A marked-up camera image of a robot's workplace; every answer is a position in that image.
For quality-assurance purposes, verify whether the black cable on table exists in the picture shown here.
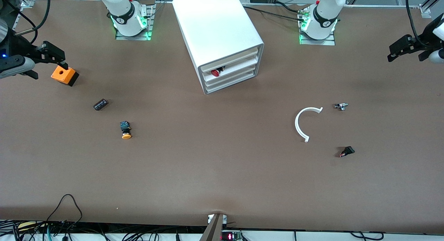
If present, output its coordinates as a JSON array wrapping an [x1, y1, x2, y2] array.
[[243, 2, 306, 23]]

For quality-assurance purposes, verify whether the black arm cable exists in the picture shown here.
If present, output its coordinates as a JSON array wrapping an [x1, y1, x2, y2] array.
[[0, 0, 51, 44], [405, 0, 429, 49]]

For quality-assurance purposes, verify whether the orange push button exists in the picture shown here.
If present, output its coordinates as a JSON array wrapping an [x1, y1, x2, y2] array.
[[120, 121, 133, 140]]

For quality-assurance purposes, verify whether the white plastic drawer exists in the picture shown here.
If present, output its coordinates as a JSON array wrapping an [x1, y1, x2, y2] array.
[[205, 65, 258, 86], [205, 71, 258, 92], [200, 47, 259, 72], [204, 56, 259, 78]]

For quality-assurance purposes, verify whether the tangled black cable bundle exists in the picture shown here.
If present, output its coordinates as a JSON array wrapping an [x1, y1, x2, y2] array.
[[0, 220, 208, 241]]

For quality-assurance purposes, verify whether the white drawer cabinet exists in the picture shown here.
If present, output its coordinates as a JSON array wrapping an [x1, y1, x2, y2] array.
[[172, 0, 264, 95]]

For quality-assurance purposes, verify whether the grey metal post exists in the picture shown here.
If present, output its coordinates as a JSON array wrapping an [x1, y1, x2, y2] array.
[[199, 213, 225, 241]]

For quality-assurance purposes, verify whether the white curved plastic clip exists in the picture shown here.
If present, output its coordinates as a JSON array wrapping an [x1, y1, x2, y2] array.
[[294, 107, 324, 143]]

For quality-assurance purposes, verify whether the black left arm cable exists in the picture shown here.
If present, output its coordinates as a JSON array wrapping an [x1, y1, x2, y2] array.
[[405, 0, 429, 49]]

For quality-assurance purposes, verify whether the looped thin black cable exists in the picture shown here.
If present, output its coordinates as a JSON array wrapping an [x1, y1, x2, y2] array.
[[46, 194, 84, 231]]

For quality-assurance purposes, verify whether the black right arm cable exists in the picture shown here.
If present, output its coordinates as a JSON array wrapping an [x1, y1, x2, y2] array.
[[0, 0, 51, 44]]

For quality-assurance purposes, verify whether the orange box with hole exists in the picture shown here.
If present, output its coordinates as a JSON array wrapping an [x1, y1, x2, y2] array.
[[51, 66, 80, 87]]

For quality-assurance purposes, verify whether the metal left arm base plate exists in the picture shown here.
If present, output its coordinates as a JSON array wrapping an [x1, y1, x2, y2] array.
[[298, 10, 336, 46]]

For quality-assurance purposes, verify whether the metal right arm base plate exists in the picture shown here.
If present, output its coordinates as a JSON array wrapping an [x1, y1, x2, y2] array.
[[115, 2, 155, 41]]

